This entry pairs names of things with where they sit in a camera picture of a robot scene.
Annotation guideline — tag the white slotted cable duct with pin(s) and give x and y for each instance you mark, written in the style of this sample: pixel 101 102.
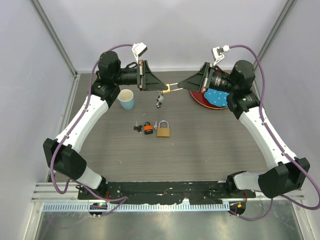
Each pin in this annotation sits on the white slotted cable duct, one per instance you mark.
pixel 185 206

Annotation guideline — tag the large brass padlock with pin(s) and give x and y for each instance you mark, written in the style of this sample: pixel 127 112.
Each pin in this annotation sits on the large brass padlock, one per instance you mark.
pixel 163 132

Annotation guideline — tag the blue dotted plate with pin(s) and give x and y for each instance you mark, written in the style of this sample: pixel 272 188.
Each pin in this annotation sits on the blue dotted plate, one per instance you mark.
pixel 216 98

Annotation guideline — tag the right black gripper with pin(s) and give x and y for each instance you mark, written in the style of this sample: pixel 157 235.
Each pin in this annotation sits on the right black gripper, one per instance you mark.
pixel 196 82

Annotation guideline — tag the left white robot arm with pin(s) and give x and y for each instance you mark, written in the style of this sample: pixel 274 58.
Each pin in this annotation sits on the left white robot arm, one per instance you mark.
pixel 63 152

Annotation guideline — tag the small black keys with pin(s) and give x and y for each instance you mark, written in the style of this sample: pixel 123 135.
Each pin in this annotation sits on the small black keys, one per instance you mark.
pixel 138 128

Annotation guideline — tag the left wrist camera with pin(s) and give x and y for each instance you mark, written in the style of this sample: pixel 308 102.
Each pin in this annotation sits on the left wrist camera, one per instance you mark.
pixel 138 49

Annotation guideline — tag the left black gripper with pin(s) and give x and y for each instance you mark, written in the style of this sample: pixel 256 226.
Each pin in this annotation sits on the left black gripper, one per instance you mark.
pixel 150 81

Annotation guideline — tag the small brass padlock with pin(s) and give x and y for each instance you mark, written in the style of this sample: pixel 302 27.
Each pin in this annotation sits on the small brass padlock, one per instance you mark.
pixel 171 87

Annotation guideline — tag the orange black padlock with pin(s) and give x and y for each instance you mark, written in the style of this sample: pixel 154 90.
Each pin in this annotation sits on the orange black padlock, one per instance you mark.
pixel 148 128

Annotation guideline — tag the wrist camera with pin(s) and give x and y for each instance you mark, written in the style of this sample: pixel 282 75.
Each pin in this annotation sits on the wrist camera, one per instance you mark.
pixel 218 53
pixel 138 49

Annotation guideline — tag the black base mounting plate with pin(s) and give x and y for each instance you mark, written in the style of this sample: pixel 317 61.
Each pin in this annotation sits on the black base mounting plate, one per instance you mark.
pixel 165 192

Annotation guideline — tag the light blue mug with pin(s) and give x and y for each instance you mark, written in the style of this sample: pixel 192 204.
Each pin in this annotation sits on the light blue mug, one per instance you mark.
pixel 126 99

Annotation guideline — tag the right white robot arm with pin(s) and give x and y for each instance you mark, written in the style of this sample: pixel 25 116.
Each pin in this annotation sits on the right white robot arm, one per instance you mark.
pixel 284 172

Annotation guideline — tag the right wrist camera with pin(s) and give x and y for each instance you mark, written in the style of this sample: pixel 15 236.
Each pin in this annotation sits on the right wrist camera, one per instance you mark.
pixel 218 53

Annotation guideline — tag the red round tray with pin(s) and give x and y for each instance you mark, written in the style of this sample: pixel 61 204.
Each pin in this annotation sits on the red round tray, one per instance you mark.
pixel 200 99

